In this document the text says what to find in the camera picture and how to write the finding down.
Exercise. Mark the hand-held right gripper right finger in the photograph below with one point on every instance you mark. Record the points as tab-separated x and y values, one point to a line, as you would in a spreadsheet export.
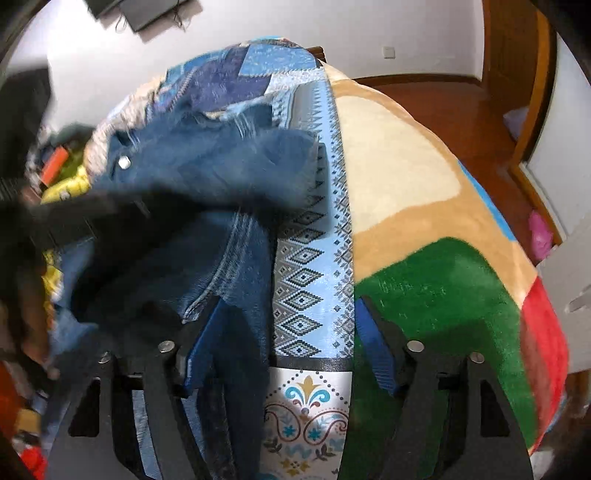
376	353

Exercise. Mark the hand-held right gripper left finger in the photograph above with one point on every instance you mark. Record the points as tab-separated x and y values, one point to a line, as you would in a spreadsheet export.
203	350

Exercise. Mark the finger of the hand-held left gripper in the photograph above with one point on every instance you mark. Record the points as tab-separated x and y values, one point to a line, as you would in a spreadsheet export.
122	214

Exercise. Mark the blue denim jeans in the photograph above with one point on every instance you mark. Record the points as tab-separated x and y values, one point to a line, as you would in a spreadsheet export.
207	161

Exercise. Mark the pile of colourful clothes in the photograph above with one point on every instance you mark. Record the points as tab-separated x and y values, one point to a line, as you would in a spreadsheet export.
69	182

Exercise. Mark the blue patterned bed sheet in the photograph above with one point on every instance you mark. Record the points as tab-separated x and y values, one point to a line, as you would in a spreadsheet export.
314	277

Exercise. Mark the colourful fleece blanket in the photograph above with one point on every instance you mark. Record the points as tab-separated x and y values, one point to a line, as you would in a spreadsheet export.
415	161

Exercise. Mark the pink plastic bag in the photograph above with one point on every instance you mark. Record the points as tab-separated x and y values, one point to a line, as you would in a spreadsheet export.
540	240

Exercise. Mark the white cabinet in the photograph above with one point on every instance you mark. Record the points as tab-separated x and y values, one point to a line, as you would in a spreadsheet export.
570	277

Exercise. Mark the wooden headboard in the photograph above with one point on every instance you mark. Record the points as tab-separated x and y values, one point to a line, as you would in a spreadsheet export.
318	52

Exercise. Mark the pale lavender plastic bag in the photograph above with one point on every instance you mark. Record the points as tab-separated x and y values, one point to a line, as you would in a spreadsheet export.
517	121

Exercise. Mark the black wall television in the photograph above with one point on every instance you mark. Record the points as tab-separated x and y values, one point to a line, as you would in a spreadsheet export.
138	11

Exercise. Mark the white wall socket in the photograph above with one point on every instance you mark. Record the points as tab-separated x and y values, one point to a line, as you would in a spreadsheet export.
390	52

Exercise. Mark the wooden door frame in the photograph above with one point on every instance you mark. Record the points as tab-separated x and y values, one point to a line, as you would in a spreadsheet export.
508	46

